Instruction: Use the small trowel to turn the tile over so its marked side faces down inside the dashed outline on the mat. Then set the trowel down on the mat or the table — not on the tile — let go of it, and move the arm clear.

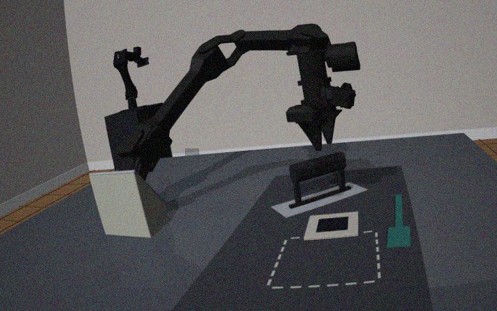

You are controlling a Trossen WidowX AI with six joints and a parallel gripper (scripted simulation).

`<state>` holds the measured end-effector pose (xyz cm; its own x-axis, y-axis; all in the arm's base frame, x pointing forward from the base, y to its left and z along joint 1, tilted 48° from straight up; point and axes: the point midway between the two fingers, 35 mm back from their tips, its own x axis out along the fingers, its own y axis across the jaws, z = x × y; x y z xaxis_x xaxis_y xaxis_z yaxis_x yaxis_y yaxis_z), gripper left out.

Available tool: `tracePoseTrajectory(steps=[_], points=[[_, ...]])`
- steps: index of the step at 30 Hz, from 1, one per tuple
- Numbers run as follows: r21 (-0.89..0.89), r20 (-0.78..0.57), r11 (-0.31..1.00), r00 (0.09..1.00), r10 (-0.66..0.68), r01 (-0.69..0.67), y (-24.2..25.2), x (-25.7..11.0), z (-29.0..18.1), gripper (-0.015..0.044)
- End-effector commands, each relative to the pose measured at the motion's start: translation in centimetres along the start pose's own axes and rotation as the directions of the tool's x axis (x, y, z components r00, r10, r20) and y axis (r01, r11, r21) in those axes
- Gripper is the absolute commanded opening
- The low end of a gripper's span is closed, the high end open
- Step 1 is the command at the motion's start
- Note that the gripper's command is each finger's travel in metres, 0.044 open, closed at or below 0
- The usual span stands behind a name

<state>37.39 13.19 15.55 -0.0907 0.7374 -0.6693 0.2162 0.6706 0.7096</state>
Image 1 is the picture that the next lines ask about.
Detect teal trowel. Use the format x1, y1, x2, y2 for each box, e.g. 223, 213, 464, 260
387, 194, 411, 248

